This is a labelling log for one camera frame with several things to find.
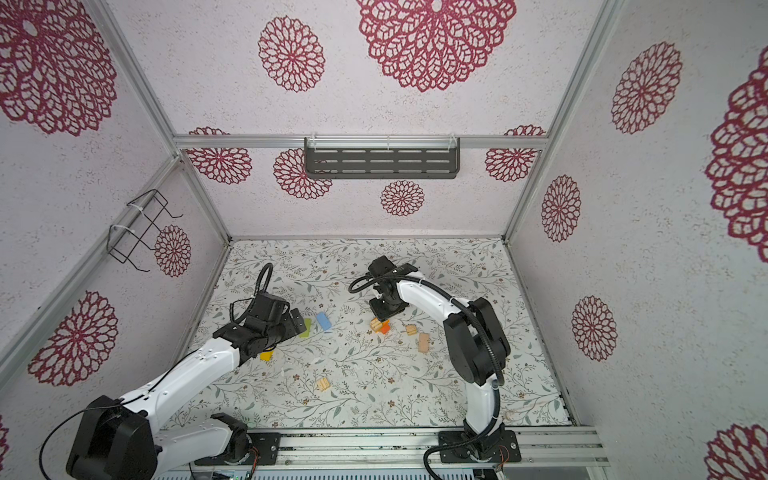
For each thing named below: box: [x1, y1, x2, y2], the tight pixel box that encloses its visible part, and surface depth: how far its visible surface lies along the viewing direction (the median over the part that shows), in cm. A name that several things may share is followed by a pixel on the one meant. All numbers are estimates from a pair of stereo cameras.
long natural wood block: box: [418, 333, 429, 353], surface depth 94 cm
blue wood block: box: [316, 311, 332, 331], surface depth 99 cm
